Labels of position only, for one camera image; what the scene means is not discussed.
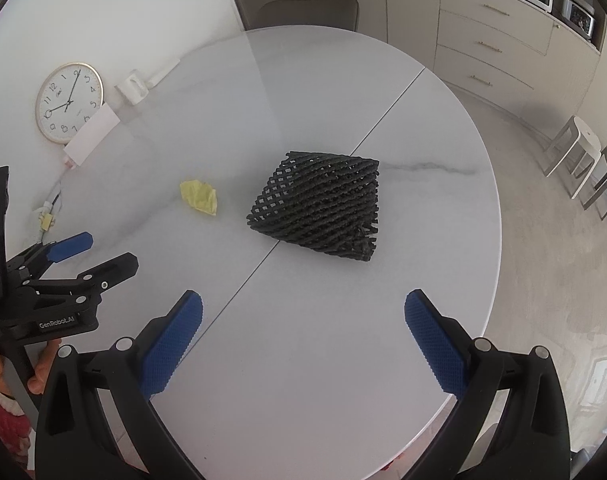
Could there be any white flat box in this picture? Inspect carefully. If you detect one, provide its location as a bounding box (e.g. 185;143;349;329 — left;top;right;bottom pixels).
64;105;120;167

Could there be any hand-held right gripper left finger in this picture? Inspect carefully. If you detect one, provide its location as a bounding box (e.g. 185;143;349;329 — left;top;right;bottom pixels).
34;290;204;480

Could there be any white cable with yellow tag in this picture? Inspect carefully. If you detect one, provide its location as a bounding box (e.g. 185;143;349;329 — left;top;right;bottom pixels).
32;157;74;246

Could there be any person's left hand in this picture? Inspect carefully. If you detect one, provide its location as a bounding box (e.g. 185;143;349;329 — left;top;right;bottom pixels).
26;338;63;396

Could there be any beige cabinet drawer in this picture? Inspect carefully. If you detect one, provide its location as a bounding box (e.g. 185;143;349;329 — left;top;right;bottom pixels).
436;10;551;91
433;45;540;108
439;0;555;56

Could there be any white plastic stool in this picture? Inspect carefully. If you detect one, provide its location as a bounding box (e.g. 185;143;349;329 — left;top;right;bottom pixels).
543;115;604;198

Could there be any yellow crumpled paper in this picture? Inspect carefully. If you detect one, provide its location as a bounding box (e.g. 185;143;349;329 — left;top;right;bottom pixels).
180;180;219;217

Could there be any round gold-rimmed wall clock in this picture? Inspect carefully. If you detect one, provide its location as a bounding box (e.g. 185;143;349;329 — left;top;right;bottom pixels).
35;62;105;146

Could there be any beige upholstered chair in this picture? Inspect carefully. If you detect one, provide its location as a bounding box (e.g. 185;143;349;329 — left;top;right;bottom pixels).
258;0;359;33

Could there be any person's left forearm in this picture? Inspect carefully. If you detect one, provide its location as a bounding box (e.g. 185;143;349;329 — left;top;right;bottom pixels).
0;355;37;466

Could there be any white wall socket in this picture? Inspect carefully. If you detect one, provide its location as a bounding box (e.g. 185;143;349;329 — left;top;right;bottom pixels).
115;74;149;106

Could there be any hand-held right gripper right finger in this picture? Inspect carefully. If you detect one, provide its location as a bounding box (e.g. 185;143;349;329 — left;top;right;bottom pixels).
404;289;571;480

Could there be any beige built-in cabinet unit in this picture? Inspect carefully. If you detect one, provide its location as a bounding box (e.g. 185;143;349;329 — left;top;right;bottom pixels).
224;0;607;131

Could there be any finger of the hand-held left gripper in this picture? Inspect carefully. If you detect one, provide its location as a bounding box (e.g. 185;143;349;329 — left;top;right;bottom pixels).
22;252;139;309
6;231;95;286

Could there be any black foam net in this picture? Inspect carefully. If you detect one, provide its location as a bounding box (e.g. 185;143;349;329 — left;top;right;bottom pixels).
246;150;380;263

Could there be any silver countertop appliance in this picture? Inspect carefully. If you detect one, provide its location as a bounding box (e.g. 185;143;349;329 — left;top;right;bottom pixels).
558;0;597;41

